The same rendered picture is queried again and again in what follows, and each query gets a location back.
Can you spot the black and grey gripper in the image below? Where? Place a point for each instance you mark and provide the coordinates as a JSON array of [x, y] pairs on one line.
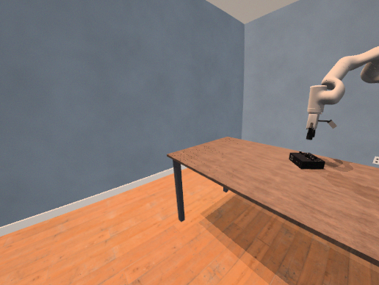
[[313, 120]]

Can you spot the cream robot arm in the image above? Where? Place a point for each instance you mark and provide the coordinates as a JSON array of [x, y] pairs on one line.
[[319, 96]]

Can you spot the black lighting desk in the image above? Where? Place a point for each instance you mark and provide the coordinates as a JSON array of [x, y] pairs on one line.
[[308, 161]]

